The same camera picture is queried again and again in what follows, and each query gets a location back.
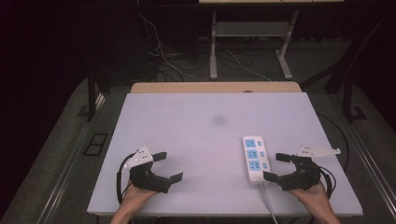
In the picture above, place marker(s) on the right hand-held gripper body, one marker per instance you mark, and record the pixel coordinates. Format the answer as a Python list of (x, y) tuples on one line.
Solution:
[(303, 177)]

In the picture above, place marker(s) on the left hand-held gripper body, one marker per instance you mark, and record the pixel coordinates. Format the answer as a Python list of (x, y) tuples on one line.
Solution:
[(146, 179)]

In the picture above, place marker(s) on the white power strip blue sockets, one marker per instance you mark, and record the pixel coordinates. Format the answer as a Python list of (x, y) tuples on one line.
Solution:
[(256, 161)]

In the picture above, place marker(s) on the person's left hand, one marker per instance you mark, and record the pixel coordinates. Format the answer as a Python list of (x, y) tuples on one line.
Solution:
[(137, 195)]

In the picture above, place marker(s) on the person's right hand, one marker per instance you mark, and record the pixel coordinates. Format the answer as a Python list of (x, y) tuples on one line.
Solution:
[(311, 196)]

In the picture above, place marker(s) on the black floor socket plate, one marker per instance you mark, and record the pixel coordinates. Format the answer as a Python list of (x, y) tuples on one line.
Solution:
[(95, 144)]

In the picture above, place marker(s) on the black metal stand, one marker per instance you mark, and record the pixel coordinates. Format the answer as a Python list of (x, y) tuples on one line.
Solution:
[(91, 93), (348, 93)]

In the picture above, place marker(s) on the metal floor rail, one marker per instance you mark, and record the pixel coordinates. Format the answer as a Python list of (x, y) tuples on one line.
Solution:
[(370, 161), (67, 174)]

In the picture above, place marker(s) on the white metal frame desk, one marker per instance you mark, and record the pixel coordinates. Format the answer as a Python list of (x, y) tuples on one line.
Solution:
[(249, 28)]

